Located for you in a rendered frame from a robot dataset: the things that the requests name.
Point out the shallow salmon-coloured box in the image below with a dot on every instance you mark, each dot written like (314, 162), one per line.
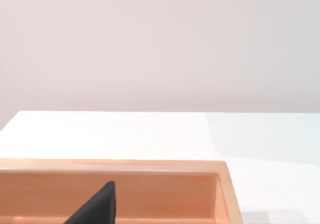
(175, 196)

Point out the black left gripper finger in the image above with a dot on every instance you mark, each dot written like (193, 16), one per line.
(100, 206)

